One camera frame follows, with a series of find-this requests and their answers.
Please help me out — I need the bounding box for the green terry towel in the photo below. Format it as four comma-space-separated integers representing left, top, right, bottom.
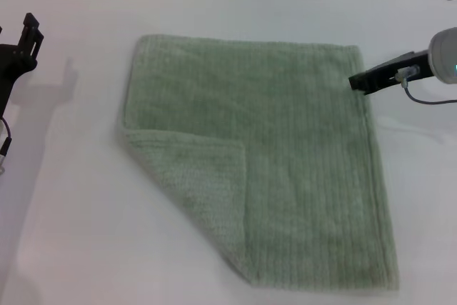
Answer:
114, 34, 401, 281

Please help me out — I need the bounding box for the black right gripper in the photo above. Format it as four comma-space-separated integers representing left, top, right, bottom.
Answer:
348, 49, 432, 96

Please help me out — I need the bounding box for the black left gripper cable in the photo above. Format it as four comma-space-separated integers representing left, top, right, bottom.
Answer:
0, 115, 12, 176

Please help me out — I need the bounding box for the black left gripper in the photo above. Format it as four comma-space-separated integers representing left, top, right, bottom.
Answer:
0, 13, 45, 121

